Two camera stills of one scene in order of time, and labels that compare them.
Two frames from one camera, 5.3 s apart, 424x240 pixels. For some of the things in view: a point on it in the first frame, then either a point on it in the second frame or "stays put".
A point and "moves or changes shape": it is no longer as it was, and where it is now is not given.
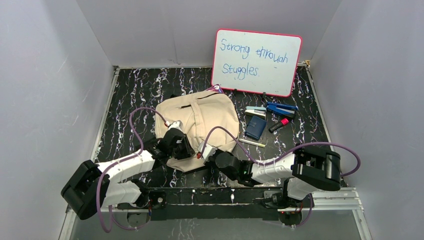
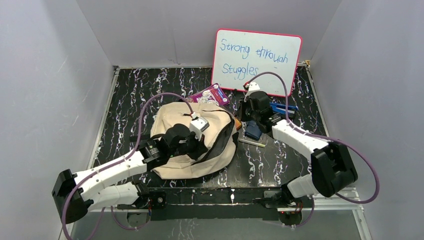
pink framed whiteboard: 256,62 stays put
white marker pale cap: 252,143 stays put
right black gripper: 211,159 to 242,105
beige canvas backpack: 208,118 moves or changes shape
